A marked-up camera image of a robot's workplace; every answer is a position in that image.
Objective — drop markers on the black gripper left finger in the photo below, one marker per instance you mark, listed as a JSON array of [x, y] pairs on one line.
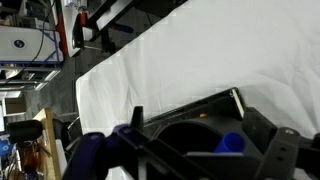
[[146, 153]]

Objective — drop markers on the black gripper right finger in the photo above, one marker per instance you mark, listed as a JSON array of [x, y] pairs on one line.
[[276, 146]]

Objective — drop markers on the blue marker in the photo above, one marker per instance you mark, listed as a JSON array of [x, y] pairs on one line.
[[231, 143]]

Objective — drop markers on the black mug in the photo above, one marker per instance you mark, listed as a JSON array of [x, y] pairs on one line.
[[193, 133]]

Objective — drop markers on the black hardcover book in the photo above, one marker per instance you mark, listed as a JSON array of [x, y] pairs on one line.
[[213, 106]]

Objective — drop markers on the cluttered wooden workbench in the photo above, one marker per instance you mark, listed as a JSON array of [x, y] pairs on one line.
[[43, 146]]

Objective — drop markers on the white tablecloth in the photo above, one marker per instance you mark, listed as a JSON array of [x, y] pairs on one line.
[[216, 50]]

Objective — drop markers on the black cup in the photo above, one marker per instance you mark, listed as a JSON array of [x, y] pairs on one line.
[[25, 131]]

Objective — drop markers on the black clamp with orange grip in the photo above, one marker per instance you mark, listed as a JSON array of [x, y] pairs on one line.
[[96, 23]]

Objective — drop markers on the red bar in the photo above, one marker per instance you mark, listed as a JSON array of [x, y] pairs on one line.
[[62, 30]]

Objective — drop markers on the white device box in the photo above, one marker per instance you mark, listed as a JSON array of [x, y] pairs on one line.
[[26, 43]]

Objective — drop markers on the grey metal base plate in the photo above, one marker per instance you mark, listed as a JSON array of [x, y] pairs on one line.
[[71, 30]]

